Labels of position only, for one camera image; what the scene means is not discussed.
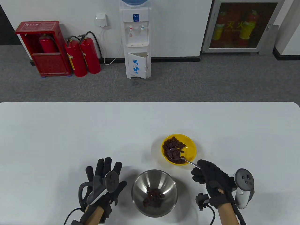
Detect person's right hand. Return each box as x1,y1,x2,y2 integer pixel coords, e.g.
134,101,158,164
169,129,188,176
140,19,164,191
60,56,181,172
191,159,237,209

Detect person's left hand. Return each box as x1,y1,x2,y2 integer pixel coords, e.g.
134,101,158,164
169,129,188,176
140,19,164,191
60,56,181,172
79,157,128,213

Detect metal spoon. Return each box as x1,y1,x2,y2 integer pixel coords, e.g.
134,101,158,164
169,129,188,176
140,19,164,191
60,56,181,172
167,148,202,169

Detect person's left forearm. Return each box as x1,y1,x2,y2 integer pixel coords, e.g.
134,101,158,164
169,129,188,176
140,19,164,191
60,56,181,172
84,205,105,225

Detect person's right forearm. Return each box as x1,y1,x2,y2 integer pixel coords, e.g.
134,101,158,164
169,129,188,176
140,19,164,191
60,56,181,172
217,202,240,225

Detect grey white left hand controller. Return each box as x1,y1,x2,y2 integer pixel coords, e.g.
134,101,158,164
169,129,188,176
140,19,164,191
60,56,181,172
86,171,120,205

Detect grey white hand controller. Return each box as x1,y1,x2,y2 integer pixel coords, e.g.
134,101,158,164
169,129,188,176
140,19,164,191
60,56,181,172
233,168,255,209
86,171,120,205

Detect stainless steel bowl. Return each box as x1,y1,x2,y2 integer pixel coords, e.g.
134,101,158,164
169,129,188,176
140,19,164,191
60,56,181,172
131,169,178,218

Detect yellow plastic bowl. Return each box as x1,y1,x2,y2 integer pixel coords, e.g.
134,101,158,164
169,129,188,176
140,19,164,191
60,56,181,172
161,134,196,166

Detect dried dates in steel bowl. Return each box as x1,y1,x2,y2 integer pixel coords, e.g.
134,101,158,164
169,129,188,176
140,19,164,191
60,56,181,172
143,187,166,208

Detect dried dates in yellow bowl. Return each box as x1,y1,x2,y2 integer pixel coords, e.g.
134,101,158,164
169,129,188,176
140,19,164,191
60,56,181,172
163,136,187,164

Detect grey white right hand controller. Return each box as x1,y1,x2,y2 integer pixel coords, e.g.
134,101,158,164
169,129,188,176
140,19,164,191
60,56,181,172
233,168,255,209

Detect red fire extinguisher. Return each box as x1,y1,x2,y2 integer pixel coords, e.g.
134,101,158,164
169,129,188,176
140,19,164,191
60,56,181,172
78,31,103,74
64,36,88,77

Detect red fire extinguisher box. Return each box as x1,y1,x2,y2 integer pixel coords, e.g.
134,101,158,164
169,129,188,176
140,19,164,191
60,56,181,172
15,21,72,78

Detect white water dispenser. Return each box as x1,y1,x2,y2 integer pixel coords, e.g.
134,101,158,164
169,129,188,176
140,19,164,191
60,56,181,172
119,5,152,79

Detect red extinguisher inside box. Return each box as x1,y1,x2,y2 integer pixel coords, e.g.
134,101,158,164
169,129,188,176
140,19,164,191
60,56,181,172
39,34,57,53

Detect glass door fire cabinet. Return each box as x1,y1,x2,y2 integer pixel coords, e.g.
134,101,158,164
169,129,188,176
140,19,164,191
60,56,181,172
202,0,285,53

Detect blue water bottle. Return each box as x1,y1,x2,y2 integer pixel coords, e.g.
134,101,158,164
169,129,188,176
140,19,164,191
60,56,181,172
121,0,150,7

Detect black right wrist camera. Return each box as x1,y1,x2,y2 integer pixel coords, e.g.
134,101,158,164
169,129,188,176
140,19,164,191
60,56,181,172
195,193,210,211

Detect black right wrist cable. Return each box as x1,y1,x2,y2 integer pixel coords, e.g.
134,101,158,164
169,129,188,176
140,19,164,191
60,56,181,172
203,203,216,225

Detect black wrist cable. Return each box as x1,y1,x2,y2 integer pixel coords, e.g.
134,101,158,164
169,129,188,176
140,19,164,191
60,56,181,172
63,208,83,225
203,203,216,225

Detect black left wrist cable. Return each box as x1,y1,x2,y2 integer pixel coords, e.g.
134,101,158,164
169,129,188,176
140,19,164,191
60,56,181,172
63,208,83,225

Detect black braided glove cable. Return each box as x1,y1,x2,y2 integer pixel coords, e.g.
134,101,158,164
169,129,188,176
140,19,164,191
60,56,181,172
225,189,247,225

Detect white power cable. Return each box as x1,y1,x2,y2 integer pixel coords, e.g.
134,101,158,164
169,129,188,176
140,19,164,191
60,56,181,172
100,28,123,65

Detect white wall socket box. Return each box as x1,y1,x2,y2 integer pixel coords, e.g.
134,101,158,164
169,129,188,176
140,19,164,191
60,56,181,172
96,13,109,29

